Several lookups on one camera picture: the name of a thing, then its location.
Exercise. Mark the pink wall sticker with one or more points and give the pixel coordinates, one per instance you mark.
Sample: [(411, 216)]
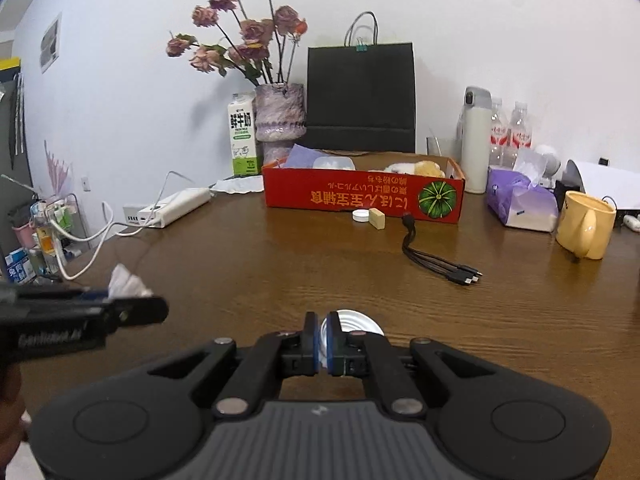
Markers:
[(56, 167)]

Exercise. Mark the white printer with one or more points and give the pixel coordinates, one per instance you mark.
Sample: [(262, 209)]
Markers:
[(605, 185)]

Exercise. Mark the purple cloth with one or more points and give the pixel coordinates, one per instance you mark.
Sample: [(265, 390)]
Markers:
[(302, 156)]

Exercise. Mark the small white round lid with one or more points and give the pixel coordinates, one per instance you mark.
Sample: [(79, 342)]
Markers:
[(360, 215)]

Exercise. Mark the white round desk camera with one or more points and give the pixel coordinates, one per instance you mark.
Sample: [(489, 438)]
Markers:
[(547, 157)]

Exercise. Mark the red cardboard box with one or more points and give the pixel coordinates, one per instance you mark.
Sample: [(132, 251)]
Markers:
[(350, 197)]

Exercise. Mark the white green milk carton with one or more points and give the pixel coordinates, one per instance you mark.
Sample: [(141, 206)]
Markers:
[(243, 135)]

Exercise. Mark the yellow rectangular block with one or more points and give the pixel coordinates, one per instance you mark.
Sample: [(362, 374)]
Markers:
[(377, 220)]

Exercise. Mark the white wall outlet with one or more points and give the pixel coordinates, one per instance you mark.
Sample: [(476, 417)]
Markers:
[(86, 183)]

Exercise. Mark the person's left forearm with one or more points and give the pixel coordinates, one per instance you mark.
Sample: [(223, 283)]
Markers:
[(10, 400)]

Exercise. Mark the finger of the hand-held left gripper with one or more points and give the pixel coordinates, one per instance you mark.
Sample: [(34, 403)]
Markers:
[(142, 311), (92, 294)]

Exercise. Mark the white power strip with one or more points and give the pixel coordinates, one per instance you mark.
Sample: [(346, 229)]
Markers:
[(172, 206)]

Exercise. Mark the purple tissue pack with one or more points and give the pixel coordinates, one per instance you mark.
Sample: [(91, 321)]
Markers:
[(520, 202)]

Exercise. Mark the small crumpled white tissue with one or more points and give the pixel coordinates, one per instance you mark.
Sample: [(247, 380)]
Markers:
[(127, 282)]

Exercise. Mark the white yellow plush toy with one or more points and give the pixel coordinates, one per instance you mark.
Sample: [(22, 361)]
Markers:
[(415, 167)]

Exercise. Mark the yellow mug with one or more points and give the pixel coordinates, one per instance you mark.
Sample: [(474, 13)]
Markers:
[(585, 225)]

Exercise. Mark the white thermos bottle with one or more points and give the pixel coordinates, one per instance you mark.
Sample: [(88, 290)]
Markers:
[(475, 145)]

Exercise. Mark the dried pink rose bouquet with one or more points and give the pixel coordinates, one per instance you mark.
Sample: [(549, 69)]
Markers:
[(250, 35)]

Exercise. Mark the framed wall notice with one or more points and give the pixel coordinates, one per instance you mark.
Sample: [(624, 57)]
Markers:
[(50, 42)]

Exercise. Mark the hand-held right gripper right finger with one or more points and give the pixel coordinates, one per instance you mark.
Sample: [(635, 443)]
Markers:
[(333, 344)]

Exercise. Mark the small white plug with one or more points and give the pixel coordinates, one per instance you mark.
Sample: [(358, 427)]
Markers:
[(632, 222)]

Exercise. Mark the black paper bag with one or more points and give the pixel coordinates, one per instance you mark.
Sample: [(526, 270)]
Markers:
[(360, 100)]

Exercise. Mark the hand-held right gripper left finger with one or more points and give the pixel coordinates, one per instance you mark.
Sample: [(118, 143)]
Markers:
[(312, 342)]

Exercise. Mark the wooden desktop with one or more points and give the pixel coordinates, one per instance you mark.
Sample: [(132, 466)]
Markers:
[(250, 270)]

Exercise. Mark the clear plastic water bottle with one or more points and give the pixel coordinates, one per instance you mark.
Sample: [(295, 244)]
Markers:
[(499, 135), (521, 132)]

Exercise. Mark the crumpled white paper sheet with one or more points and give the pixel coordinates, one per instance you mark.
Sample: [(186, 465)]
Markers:
[(240, 185)]

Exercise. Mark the translucent plastic container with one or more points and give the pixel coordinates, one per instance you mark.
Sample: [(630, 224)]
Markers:
[(334, 162)]

